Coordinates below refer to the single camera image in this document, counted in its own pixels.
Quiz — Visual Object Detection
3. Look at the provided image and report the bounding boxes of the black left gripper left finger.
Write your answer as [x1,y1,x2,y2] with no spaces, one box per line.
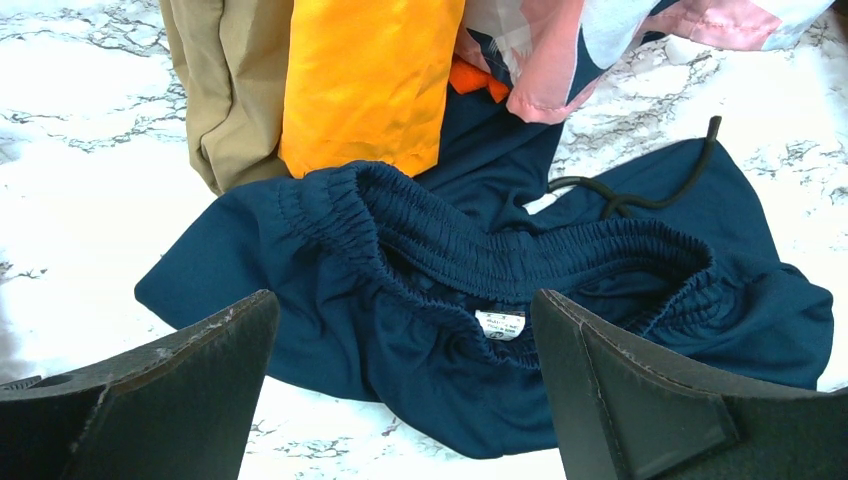
[1,290,279,479]

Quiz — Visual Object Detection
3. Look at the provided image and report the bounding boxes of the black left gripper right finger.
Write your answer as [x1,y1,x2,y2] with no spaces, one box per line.
[531,290,847,479]

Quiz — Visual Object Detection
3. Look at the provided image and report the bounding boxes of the navy blue shorts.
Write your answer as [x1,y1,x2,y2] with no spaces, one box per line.
[135,92,834,459]

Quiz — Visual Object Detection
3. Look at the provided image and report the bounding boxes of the red orange shorts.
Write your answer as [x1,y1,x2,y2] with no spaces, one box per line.
[449,56,510,103]

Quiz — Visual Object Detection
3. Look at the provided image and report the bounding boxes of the tan brown shorts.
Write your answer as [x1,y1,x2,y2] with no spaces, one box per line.
[159,0,294,195]

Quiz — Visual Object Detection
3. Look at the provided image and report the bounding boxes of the pink shark print shorts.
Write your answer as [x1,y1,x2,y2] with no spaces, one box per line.
[455,0,830,124]

